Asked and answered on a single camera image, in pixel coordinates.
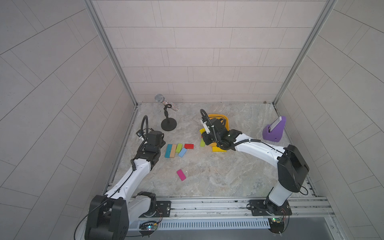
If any yellow plastic bin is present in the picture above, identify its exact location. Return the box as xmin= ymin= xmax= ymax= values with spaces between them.
xmin=209 ymin=114 xmax=230 ymax=131

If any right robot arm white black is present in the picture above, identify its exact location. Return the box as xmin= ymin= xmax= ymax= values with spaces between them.
xmin=200 ymin=109 xmax=310 ymax=215

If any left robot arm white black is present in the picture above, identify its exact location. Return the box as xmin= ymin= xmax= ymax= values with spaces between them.
xmin=84 ymin=116 xmax=166 ymax=240

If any green block beside bin left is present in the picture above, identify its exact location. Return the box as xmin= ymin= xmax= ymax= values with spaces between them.
xmin=200 ymin=138 xmax=206 ymax=147

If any teal block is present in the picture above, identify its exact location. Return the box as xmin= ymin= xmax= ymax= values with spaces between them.
xmin=165 ymin=144 xmax=173 ymax=158

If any tan wooden block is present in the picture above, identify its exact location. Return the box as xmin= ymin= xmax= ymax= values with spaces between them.
xmin=170 ymin=144 xmax=177 ymax=158

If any green block in cluster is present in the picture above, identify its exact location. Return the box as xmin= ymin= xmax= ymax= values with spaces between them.
xmin=176 ymin=144 xmax=183 ymax=154

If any red block in cluster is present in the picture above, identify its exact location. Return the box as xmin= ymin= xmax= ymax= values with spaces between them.
xmin=184 ymin=144 xmax=194 ymax=150

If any blue block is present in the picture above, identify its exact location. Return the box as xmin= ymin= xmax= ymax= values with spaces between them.
xmin=178 ymin=148 xmax=187 ymax=158

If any microphone on black stand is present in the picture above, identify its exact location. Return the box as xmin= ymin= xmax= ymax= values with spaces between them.
xmin=155 ymin=94 xmax=179 ymax=132

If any magenta block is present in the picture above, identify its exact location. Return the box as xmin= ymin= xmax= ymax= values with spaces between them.
xmin=177 ymin=170 xmax=187 ymax=181

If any purple phone stand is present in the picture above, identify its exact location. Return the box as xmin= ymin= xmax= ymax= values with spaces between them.
xmin=263 ymin=116 xmax=286 ymax=143

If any left circuit board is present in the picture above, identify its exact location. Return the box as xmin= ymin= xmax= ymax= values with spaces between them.
xmin=139 ymin=221 xmax=159 ymax=235

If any circuit board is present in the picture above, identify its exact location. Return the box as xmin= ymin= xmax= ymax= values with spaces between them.
xmin=268 ymin=218 xmax=286 ymax=234
xmin=139 ymin=221 xmax=159 ymax=235

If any right circuit board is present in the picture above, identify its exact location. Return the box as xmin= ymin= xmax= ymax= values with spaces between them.
xmin=268 ymin=218 xmax=286 ymax=234

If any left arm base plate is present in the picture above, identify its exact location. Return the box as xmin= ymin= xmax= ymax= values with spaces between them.
xmin=139 ymin=201 xmax=172 ymax=218

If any aluminium rail frame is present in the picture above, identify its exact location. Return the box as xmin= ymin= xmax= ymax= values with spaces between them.
xmin=84 ymin=196 xmax=335 ymax=223

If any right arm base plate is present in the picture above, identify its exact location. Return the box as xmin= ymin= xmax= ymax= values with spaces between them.
xmin=246 ymin=199 xmax=292 ymax=216

